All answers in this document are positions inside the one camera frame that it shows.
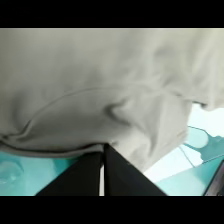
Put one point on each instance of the grey T-shirt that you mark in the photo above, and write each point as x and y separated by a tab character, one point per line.
100	90

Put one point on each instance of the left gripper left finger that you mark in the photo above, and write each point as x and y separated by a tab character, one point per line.
80	180

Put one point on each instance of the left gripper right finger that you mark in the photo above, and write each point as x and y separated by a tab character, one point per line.
128	180

